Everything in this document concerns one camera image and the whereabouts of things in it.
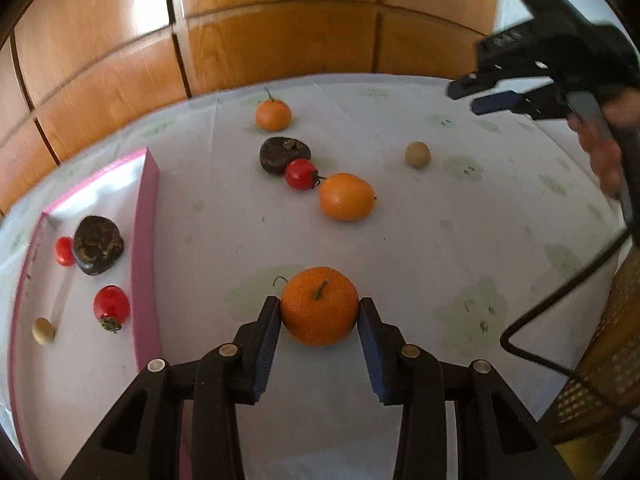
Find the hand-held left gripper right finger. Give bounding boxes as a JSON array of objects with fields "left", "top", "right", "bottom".
[{"left": 358, "top": 297, "right": 576, "bottom": 480}]

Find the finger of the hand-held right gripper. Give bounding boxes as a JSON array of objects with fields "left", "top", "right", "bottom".
[
  {"left": 471, "top": 85, "right": 573, "bottom": 121},
  {"left": 447, "top": 67, "right": 551, "bottom": 101}
]

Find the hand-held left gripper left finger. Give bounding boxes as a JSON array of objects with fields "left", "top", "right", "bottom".
[{"left": 60, "top": 296, "right": 282, "bottom": 480}]

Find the tangerine with stem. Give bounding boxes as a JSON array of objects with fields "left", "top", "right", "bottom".
[
  {"left": 272, "top": 266, "right": 361, "bottom": 347},
  {"left": 255, "top": 87, "right": 292, "bottom": 132}
]

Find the small beige round fruit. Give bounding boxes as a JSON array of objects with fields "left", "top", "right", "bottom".
[
  {"left": 405, "top": 141, "right": 431, "bottom": 167},
  {"left": 32, "top": 317, "right": 56, "bottom": 345}
]

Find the red tomato with calyx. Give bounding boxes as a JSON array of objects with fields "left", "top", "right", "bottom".
[{"left": 93, "top": 285, "right": 131, "bottom": 333}]

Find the pink shallow cardboard tray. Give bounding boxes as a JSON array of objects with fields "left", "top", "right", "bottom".
[{"left": 7, "top": 147, "right": 196, "bottom": 480}]

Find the dark brown wrinkled fruit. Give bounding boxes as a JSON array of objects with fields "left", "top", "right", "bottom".
[
  {"left": 73, "top": 216, "right": 125, "bottom": 276},
  {"left": 259, "top": 137, "right": 312, "bottom": 176}
]

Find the person's right hand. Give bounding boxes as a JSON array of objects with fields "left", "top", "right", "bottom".
[{"left": 567, "top": 91, "right": 640, "bottom": 198}]

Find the white printed tablecloth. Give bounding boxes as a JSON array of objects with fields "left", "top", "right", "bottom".
[{"left": 0, "top": 74, "right": 631, "bottom": 480}]

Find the smooth orange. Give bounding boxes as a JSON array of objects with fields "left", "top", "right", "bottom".
[{"left": 318, "top": 172, "right": 377, "bottom": 223}]

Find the yellow patterned cloth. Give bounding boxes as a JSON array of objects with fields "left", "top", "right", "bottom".
[{"left": 537, "top": 240, "right": 640, "bottom": 480}]

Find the wooden panelled wardrobe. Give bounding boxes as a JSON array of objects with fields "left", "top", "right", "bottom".
[{"left": 0, "top": 0, "right": 503, "bottom": 216}]

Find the black cable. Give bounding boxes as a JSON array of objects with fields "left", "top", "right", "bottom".
[{"left": 500, "top": 220, "right": 640, "bottom": 418}]

